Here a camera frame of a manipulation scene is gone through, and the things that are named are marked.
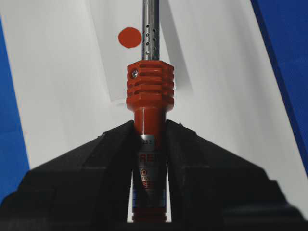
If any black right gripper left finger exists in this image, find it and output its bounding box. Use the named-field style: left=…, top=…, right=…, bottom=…
left=0, top=121, right=139, bottom=231

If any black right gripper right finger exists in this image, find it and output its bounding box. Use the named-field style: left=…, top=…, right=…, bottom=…
left=166, top=120, right=308, bottom=231

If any white board with orange dots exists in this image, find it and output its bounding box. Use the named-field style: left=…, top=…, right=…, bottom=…
left=0, top=0, right=308, bottom=222

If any orange-handled soldering iron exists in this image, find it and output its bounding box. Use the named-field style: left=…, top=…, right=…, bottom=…
left=126, top=0, right=174, bottom=223

